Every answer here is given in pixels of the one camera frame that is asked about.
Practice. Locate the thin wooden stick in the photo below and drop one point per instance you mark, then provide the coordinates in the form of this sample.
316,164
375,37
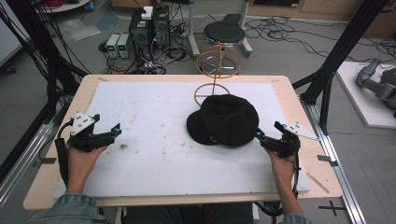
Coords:
317,183

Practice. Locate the aluminium rail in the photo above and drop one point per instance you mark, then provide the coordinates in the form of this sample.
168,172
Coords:
333,161
21,158

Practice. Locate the grey power supply unit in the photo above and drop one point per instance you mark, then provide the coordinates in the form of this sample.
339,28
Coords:
123,45
112,45

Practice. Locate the person's right hand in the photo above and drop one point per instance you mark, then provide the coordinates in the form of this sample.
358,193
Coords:
282,168

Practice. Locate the black hat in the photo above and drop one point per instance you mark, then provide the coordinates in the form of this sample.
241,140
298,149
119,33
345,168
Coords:
224,121

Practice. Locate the person's left hand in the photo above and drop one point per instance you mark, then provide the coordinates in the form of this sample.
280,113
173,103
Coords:
81,161

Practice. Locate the white foam mat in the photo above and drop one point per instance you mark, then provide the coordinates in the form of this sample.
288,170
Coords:
149,146

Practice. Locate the black round stool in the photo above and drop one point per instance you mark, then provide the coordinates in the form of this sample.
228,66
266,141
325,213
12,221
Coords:
224,32

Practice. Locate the small white box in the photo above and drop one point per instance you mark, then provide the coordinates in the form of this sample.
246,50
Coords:
147,12

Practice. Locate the round white table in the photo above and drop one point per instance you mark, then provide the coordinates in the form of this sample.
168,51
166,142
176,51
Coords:
65,5

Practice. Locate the white floor board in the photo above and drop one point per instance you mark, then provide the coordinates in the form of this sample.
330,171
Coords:
358,99

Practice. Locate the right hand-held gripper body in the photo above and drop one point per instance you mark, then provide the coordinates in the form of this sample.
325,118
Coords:
289,140

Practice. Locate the grey metal bracket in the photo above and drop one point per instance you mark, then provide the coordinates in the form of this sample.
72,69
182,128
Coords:
327,160
45,161

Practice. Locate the wooden hat stand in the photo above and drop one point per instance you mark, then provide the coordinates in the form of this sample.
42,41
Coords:
218,62

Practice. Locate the clear plastic sheet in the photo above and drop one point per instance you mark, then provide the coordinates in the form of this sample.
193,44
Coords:
79,29

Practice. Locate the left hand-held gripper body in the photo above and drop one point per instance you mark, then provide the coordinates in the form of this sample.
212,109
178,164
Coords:
81,124

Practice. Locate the black computer tower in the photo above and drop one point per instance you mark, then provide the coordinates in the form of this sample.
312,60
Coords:
161,26
140,34

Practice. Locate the black frame post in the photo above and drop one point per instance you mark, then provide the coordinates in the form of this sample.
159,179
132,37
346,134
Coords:
336,59
40,46

